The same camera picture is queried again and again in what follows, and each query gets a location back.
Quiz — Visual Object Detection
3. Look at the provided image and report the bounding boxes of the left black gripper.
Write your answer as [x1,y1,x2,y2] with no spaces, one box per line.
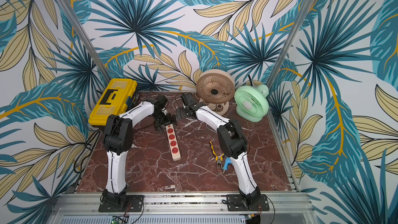
[152,110,178,131]

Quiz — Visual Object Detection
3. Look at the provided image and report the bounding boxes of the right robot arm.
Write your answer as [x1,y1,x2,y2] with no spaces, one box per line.
[176,93,261,209]

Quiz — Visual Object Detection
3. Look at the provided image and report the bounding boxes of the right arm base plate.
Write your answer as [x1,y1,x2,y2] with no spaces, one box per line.
[223,194,270,213]

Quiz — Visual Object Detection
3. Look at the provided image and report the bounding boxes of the left aluminium corner post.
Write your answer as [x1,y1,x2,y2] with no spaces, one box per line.
[56,0,111,83]

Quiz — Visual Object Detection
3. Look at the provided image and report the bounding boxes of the yellow handled pliers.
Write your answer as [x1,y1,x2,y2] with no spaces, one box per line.
[209,141,224,170]

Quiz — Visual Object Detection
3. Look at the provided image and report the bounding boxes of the green desk fan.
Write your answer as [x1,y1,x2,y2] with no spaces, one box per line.
[234,85,269,122]

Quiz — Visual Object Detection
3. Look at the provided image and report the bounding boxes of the beige power strip red sockets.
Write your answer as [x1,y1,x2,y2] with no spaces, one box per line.
[166,124,181,161]

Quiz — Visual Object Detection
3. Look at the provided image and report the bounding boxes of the beige desk fan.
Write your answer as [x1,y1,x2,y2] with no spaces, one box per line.
[196,69,235,115]

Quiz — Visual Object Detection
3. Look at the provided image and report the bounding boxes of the yellow black toolbox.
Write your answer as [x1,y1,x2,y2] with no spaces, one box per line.
[89,78,139,130]

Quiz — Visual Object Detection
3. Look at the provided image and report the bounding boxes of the right aluminium corner post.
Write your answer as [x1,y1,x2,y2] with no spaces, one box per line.
[265,0,329,89]

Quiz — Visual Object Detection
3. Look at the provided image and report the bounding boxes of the aluminium front rail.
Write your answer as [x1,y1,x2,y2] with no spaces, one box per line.
[48,191,320,224]

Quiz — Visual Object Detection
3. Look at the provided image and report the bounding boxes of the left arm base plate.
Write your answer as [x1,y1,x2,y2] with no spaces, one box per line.
[98,194,144,213]

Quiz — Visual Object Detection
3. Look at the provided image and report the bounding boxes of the aluminium corner post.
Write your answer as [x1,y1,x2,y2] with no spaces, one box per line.
[265,0,329,89]
[56,0,111,83]

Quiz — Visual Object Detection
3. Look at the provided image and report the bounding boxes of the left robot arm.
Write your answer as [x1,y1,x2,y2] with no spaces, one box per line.
[102,95,176,209]

